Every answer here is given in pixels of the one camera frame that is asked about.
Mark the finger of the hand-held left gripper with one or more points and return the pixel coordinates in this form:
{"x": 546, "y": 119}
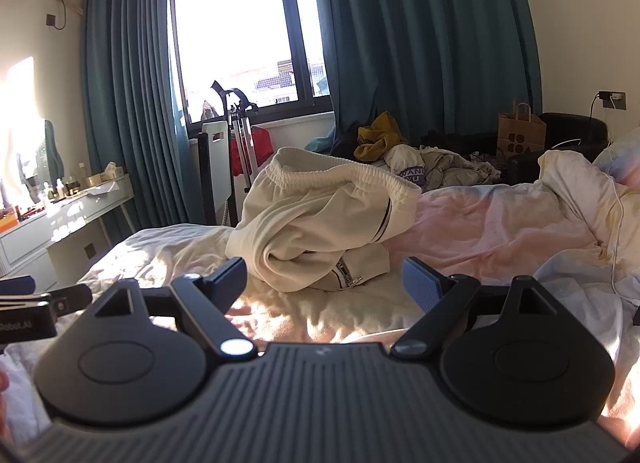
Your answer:
{"x": 17, "y": 286}
{"x": 72, "y": 299}

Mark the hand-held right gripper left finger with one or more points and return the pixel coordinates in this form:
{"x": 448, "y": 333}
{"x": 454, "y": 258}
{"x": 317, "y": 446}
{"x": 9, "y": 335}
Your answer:
{"x": 231, "y": 283}

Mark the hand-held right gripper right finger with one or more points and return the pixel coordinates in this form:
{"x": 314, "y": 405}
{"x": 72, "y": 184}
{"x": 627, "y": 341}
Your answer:
{"x": 421, "y": 283}

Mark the white knitted sock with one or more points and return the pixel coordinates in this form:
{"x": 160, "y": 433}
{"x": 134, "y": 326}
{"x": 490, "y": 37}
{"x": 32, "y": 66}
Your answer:
{"x": 320, "y": 218}

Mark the white dressing table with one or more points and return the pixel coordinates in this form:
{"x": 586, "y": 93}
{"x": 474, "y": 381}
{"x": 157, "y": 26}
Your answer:
{"x": 65, "y": 223}

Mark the pastel duvet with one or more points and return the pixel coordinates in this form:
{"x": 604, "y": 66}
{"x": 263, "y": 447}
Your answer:
{"x": 500, "y": 243}

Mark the white panel board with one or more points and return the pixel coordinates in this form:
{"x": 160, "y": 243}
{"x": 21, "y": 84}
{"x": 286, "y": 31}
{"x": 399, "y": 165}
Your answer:
{"x": 217, "y": 168}

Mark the white shirt with purple print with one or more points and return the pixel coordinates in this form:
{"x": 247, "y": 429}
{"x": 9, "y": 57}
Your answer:
{"x": 445, "y": 168}

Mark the gold tissue box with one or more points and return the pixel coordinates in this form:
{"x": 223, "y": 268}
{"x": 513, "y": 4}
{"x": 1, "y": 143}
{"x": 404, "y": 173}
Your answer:
{"x": 102, "y": 175}

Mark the red bag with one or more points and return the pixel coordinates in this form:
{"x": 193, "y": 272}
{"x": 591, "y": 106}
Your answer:
{"x": 260, "y": 150}

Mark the wavy edged mirror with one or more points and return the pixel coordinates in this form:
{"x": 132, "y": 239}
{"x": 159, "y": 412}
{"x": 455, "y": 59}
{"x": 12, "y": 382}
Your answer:
{"x": 25, "y": 138}

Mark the mustard yellow garment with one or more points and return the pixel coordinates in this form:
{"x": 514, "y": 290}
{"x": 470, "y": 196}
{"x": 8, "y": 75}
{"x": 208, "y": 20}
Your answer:
{"x": 377, "y": 140}

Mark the black exercise machine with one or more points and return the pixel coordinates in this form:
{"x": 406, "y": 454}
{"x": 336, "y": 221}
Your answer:
{"x": 240, "y": 113}

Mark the brown paper bag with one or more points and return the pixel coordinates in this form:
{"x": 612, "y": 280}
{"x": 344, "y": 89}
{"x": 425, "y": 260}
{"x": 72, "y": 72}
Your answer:
{"x": 520, "y": 135}

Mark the teal curtain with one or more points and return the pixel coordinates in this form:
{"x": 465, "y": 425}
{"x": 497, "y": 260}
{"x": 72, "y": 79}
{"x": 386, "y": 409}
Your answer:
{"x": 430, "y": 43}
{"x": 130, "y": 108}

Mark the black armchair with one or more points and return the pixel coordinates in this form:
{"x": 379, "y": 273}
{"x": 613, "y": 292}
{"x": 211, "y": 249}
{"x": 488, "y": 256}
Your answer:
{"x": 575, "y": 130}

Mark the light blue pillow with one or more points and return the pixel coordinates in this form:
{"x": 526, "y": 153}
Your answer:
{"x": 620, "y": 153}

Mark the black framed window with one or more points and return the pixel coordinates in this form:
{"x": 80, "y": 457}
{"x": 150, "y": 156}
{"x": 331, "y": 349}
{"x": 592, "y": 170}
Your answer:
{"x": 240, "y": 28}

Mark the dark low wall socket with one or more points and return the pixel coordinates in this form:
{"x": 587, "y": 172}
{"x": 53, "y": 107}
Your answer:
{"x": 90, "y": 250}

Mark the wall socket with plug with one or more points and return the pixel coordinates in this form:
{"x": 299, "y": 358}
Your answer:
{"x": 614, "y": 100}

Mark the dark wall switch box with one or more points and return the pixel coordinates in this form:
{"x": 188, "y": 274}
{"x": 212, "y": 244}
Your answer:
{"x": 50, "y": 19}

